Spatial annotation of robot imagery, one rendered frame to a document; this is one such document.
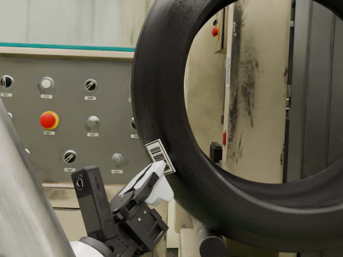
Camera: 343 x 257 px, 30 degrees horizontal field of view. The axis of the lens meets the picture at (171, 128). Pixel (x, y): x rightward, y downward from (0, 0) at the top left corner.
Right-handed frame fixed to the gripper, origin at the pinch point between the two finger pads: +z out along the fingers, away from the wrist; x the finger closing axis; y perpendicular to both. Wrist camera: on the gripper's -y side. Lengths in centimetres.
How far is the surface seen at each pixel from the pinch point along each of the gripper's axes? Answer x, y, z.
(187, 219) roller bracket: -27.4, 22.6, 17.4
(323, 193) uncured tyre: -1.8, 32.8, 29.7
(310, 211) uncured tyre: 13.5, 21.4, 7.8
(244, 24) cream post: -8, -2, 50
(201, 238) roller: -2.6, 15.8, -1.0
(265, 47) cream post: -7.1, 4.6, 49.2
